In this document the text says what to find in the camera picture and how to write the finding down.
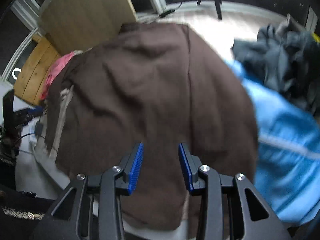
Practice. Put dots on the pink folded garment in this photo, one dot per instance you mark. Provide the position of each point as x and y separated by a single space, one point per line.
55 70

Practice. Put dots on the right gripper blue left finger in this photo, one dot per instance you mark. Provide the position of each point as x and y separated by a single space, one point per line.
90 205

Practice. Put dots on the pink plaid blanket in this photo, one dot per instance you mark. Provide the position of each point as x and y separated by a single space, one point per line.
239 21

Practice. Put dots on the light wooden cabinet panel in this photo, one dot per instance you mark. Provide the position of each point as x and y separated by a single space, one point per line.
82 24

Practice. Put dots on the brown sweatshirt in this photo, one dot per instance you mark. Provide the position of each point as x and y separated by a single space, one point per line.
159 84

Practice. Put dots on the black power adapter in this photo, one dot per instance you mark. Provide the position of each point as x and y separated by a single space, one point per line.
166 13

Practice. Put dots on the blue satin jacket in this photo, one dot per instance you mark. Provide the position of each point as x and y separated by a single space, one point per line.
287 173

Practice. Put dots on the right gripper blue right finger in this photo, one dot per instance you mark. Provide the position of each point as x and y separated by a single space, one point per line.
250 217

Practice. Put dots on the dark grey garment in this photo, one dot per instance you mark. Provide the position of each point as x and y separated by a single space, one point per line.
286 60

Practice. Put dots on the beige folded garment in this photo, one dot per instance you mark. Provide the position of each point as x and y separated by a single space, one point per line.
66 97

